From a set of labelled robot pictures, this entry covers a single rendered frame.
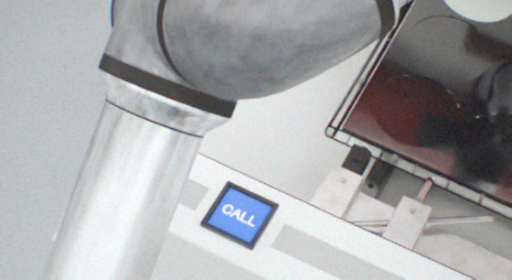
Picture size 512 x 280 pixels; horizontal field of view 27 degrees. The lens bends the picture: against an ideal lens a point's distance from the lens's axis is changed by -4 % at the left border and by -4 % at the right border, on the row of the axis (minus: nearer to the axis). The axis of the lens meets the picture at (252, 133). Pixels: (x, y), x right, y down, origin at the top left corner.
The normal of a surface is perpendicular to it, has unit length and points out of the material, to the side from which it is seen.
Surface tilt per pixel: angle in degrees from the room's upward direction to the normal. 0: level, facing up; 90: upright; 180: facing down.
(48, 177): 0
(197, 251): 90
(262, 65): 80
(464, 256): 0
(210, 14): 48
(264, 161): 0
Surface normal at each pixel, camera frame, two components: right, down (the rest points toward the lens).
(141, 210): 0.39, 0.22
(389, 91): 0.06, -0.59
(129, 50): -0.51, -0.15
